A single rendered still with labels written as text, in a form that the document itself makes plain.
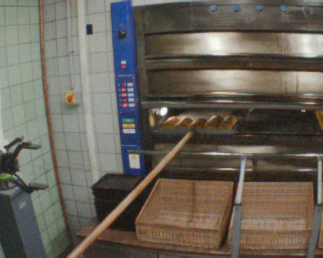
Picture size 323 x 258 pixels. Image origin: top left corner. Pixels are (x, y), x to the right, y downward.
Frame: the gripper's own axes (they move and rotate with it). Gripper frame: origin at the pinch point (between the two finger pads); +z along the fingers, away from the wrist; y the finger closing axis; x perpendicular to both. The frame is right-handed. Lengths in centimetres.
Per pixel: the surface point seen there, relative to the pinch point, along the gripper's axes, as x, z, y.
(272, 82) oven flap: -156, 62, -5
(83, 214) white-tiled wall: -152, -93, 105
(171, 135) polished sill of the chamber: -154, -10, 32
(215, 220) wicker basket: -141, 25, 90
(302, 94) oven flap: -151, 83, 2
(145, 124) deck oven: -154, -28, 25
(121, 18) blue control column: -150, -39, -53
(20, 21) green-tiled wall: -124, -114, -63
